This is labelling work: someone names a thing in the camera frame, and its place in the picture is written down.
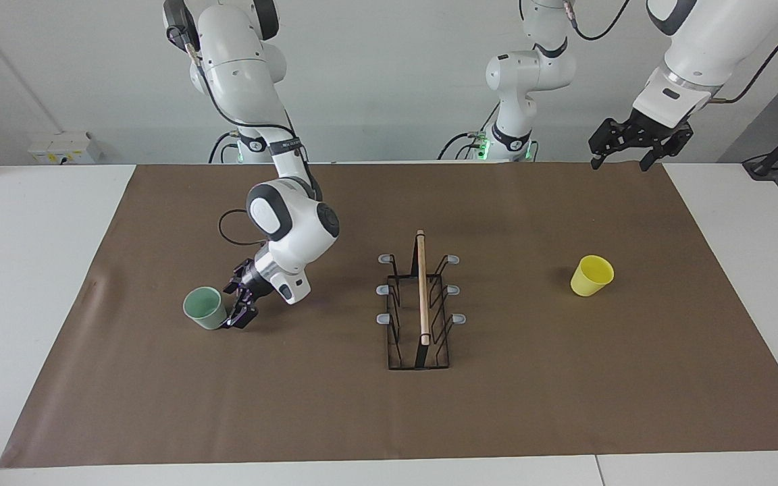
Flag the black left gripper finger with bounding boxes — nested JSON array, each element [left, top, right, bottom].
[[640, 128, 694, 172], [590, 119, 636, 169]]

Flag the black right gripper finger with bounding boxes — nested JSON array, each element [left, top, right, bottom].
[[223, 260, 252, 296], [222, 297, 259, 330]]

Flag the pale green plastic cup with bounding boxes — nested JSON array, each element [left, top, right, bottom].
[[182, 286, 228, 331]]

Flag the yellow plastic cup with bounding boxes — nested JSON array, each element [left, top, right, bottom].
[[570, 254, 615, 297]]

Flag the brown paper table mat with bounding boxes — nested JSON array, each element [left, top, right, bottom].
[[0, 162, 778, 468]]

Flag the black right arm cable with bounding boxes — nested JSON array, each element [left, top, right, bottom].
[[166, 20, 326, 247]]

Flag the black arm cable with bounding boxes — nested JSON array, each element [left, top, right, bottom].
[[565, 0, 778, 104], [166, 20, 326, 247]]

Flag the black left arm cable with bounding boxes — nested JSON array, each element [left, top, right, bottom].
[[565, 0, 778, 104]]

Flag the black right base cables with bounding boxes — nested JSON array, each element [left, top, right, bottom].
[[208, 130, 240, 164]]

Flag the black base cables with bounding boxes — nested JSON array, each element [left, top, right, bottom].
[[208, 130, 240, 164], [438, 101, 501, 161]]

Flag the black left base cables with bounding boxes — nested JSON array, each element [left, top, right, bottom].
[[438, 101, 501, 161]]

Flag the black wire cup rack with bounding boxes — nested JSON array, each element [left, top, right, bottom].
[[377, 229, 467, 371]]

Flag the white wall power socket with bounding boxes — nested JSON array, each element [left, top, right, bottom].
[[28, 132, 103, 166]]

